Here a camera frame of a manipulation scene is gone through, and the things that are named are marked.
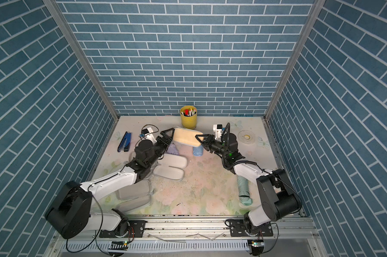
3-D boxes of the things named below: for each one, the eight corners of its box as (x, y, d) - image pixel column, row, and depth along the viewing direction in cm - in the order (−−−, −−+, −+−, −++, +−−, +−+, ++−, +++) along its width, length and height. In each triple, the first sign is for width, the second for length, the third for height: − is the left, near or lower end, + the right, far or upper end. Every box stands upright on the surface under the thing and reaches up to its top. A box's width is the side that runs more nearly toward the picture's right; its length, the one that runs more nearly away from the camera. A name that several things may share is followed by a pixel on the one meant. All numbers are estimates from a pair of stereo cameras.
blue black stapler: (119, 151, 103) (117, 148, 101) (126, 135, 112) (124, 131, 110) (127, 151, 103) (126, 148, 101) (133, 135, 112) (132, 132, 110)
